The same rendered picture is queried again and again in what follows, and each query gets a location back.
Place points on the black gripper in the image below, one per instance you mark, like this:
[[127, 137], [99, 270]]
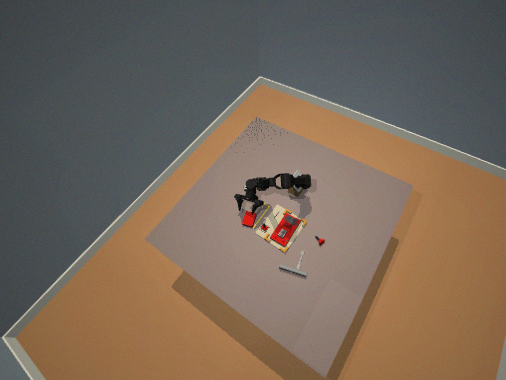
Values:
[[250, 193]]

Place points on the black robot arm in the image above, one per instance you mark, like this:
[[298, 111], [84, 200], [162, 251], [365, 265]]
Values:
[[287, 181]]

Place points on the dark grey rectangular bar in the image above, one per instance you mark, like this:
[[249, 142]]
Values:
[[291, 270]]

